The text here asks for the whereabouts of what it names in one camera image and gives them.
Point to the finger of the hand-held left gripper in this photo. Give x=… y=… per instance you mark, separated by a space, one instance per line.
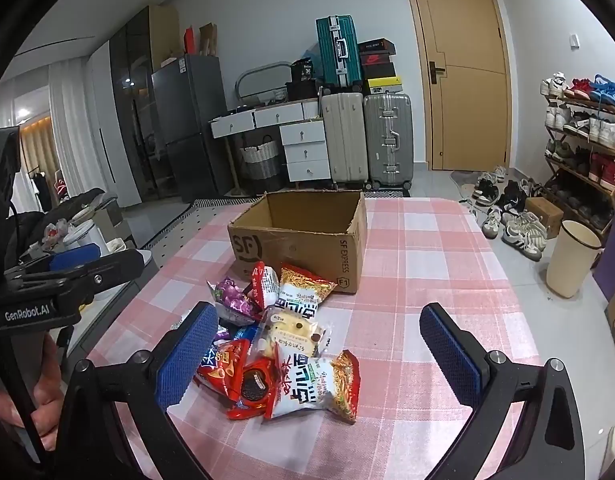
x=75 y=257
x=112 y=267

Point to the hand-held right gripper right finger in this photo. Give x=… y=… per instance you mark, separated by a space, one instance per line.
x=450 y=355

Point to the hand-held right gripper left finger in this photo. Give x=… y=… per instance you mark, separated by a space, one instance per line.
x=187 y=355

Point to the red chips packet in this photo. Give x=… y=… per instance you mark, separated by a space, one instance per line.
x=222 y=365

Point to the blue cookie packet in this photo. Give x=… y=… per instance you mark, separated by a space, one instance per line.
x=245 y=332

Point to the purple candy packet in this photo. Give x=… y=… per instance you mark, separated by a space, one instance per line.
x=232 y=302

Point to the red chocolate cookie packet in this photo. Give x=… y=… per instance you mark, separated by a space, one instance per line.
x=252 y=390

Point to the cream cake packet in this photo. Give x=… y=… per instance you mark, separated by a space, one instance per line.
x=292 y=332

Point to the fried noodle snack packet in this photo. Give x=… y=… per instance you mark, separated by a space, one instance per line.
x=300 y=300
x=312 y=385

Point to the brown cardboard box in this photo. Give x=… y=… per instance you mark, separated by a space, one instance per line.
x=287 y=255

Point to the person's left hand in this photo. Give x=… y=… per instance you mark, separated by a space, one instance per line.
x=50 y=390

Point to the white side table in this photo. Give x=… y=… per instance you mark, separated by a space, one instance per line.
x=117 y=280

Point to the dark grey sofa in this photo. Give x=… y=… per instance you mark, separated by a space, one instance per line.
x=42 y=215

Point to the pink checked tablecloth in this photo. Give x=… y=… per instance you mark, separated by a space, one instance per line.
x=412 y=270

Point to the white wardrobe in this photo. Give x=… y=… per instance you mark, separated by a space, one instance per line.
x=100 y=125

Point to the white curtain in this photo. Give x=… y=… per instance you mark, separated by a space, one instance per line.
x=67 y=120

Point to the pile of assorted shoes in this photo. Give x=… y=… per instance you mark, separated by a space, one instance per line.
x=517 y=225

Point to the beige trash bin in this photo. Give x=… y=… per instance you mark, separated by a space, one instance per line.
x=572 y=260

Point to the dark grey refrigerator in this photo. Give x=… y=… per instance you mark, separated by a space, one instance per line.
x=192 y=125

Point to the small brown carton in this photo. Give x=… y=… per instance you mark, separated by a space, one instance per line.
x=545 y=215

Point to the grey door mat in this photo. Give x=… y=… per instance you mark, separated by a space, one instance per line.
x=462 y=178

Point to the woven laundry basket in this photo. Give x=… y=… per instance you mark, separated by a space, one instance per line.
x=260 y=165

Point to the tall dark glass cabinet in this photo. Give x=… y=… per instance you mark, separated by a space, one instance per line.
x=132 y=85

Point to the grey suitcase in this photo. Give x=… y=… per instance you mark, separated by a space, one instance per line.
x=387 y=145

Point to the wooden shoe rack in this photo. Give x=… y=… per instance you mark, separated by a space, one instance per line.
x=587 y=180

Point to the white dresser with drawers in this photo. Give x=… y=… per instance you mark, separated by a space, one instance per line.
x=302 y=150

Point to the arched grey mirror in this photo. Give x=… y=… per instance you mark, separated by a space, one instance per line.
x=247 y=77

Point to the red paper bag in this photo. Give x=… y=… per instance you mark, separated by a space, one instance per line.
x=189 y=41

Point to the beige suitcase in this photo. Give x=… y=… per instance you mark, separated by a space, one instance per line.
x=342 y=140

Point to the brown paper bag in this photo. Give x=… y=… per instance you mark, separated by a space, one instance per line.
x=208 y=40

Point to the flat black box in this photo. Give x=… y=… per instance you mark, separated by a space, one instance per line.
x=302 y=90

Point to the wooden door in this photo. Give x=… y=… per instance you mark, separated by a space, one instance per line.
x=467 y=85

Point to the black printed carton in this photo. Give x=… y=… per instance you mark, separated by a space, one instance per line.
x=302 y=70

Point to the plain black shoe box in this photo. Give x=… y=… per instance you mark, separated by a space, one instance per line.
x=381 y=71

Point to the black shoe box red logo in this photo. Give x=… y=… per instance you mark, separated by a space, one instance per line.
x=377 y=59

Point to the teal suitcase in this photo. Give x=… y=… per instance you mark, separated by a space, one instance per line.
x=337 y=50

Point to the black shoe box red trim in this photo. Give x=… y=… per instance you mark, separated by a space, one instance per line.
x=377 y=46

